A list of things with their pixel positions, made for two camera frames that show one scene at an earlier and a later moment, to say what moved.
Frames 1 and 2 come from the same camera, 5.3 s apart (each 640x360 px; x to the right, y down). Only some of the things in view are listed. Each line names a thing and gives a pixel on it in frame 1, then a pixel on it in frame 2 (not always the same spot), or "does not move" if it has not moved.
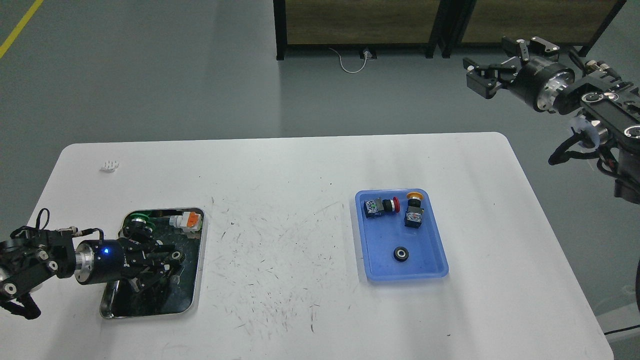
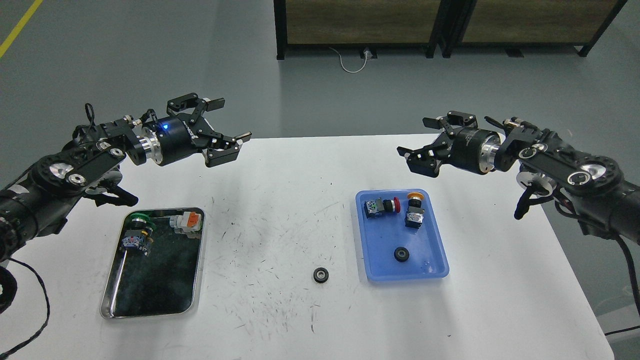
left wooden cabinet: [355, 25] does not move
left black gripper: [99, 260] to [172, 137]
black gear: [401, 253] does not move
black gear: [178, 256] to [320, 275]
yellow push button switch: [413, 215] does not move
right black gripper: [539, 80] to [476, 149]
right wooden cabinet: [465, 23] does not move
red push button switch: [374, 208] does not move
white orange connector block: [190, 221] does not move
